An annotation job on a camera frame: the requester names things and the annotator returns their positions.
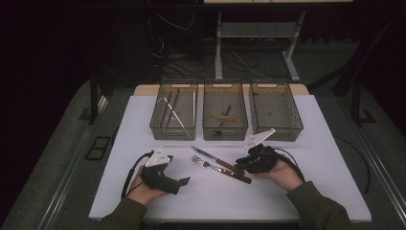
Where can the metal chopstick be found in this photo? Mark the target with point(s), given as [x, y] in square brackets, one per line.
[175, 103]
[168, 108]

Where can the orange translucent plastic spoon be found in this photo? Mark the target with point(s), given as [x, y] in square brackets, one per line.
[228, 119]

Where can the black metal stand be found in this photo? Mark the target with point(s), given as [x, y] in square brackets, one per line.
[93, 102]
[356, 105]

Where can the metal floor rail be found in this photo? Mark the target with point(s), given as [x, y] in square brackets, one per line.
[386, 179]
[65, 182]

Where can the white chopstick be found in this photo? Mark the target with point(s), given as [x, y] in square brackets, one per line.
[177, 118]

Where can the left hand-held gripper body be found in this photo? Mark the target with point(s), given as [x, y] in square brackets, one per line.
[158, 179]

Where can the black equipment box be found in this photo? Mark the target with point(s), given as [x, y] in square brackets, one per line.
[182, 41]

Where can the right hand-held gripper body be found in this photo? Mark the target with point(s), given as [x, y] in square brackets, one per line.
[263, 159]

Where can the tan wooden board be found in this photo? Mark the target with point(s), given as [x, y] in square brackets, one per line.
[300, 89]

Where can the person's left hand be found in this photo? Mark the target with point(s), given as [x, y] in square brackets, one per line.
[140, 193]

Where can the person's right hand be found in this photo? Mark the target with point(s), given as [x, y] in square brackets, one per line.
[284, 177]

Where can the smoky transparent plastic bin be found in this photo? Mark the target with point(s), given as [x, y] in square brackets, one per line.
[237, 102]
[274, 111]
[186, 110]

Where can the white-legged desk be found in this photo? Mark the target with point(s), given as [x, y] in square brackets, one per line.
[257, 29]

